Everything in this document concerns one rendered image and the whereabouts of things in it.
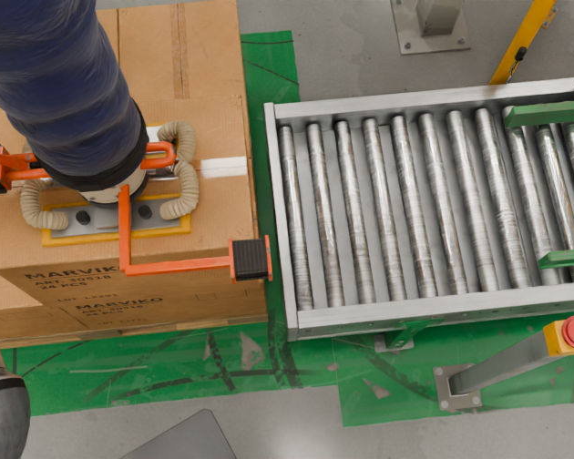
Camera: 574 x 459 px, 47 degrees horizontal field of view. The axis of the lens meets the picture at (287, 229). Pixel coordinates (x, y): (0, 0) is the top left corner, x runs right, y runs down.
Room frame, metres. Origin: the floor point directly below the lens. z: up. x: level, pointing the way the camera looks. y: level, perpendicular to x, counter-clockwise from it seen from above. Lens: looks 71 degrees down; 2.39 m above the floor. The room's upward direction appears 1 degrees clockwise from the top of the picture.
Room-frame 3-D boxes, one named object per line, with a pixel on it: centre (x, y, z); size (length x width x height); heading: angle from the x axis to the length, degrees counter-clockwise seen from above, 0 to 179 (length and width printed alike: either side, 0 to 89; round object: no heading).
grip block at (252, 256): (0.40, 0.08, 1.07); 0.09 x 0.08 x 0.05; 6
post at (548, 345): (0.26, -0.61, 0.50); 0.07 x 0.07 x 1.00; 7
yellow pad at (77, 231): (0.53, 0.39, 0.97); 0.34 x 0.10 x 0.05; 96
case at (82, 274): (0.64, 0.39, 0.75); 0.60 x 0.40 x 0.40; 96
